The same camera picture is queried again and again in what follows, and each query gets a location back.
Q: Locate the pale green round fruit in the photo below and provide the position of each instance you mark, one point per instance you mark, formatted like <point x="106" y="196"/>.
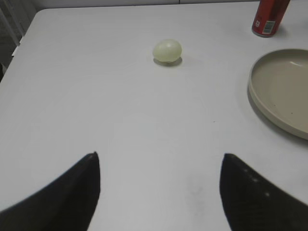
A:
<point x="167" y="51"/>

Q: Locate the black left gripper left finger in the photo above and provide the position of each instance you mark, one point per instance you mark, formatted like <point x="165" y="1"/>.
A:
<point x="66" y="204"/>

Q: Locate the beige ceramic plate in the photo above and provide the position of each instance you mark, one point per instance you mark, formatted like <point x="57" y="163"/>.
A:
<point x="278" y="87"/>

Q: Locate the red soda can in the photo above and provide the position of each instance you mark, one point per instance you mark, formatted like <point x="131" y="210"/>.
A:
<point x="268" y="17"/>

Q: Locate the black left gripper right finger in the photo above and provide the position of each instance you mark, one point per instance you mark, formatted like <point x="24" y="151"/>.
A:
<point x="252" y="203"/>

